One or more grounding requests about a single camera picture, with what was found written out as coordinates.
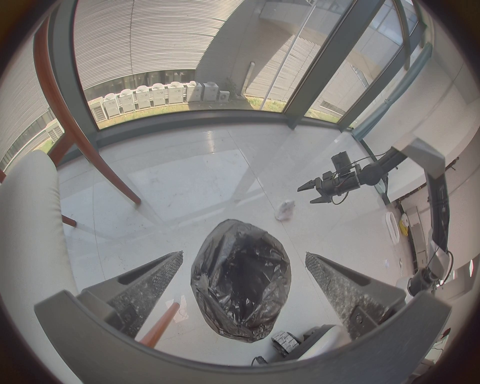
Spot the window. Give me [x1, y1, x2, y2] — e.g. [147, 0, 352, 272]
[0, 0, 432, 166]

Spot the crumpled white paper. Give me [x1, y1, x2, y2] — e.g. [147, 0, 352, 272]
[275, 200, 295, 221]

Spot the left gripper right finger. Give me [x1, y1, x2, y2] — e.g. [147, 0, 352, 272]
[304, 251, 408, 340]

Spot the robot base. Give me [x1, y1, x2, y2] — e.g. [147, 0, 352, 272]
[251, 324, 355, 367]

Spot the black plastic bag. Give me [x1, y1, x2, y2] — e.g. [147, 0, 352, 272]
[190, 219, 293, 344]

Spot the wooden chair with cream cushions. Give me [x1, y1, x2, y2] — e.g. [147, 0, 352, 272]
[0, 15, 181, 376]

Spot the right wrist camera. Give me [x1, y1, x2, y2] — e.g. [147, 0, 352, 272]
[331, 151, 353, 175]

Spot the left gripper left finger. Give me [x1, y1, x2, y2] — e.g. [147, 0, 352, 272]
[77, 250, 185, 338]

